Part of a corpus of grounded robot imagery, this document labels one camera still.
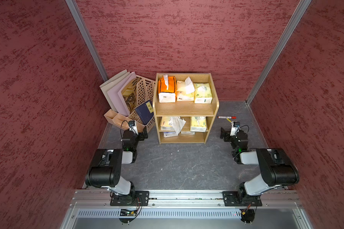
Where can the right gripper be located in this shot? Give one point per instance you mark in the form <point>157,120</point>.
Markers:
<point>227,134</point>

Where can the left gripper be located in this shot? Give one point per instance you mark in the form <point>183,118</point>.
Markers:
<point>140,134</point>

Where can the green yellow tissue pack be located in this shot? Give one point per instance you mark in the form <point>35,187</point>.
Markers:
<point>202,93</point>

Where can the orange tissue pack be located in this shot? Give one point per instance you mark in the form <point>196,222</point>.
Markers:
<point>167,89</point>

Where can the cream tissue pack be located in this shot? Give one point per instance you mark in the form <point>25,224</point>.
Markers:
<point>185,90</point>

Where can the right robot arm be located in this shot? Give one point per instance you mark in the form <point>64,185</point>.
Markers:
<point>276,168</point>

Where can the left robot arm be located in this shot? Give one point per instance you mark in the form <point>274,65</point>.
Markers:
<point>105,169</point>

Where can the flat white tissue pack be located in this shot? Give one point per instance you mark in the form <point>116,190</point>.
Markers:
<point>169,134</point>

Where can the lower right yellow tissue pack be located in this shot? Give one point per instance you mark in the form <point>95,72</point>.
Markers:
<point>198,124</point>

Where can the wooden two-tier shelf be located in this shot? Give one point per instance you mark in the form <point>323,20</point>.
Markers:
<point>186,110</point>

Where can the red white marker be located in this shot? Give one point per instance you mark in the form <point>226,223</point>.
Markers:
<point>227,117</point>

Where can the dark blue book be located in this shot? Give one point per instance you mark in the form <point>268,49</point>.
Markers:
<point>145,112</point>

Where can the butterfly print folder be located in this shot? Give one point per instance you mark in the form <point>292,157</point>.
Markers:
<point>129,95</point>

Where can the beige plastic file organizer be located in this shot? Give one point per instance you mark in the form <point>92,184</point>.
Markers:
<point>145,91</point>

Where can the lilac folder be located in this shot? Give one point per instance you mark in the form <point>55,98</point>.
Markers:
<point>115,95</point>

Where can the left corner metal profile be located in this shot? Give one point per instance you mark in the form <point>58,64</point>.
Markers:
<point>76,14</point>

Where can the corner metal profile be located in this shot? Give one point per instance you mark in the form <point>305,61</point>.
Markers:
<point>76,14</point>
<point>284,38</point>

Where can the right corner metal profile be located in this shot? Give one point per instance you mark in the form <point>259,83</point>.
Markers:
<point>284,38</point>

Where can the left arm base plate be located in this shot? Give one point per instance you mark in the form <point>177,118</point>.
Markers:
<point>135,198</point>

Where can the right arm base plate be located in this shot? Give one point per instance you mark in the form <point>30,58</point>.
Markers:
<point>238,199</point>

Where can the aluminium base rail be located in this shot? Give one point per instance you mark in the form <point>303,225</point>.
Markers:
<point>182,204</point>

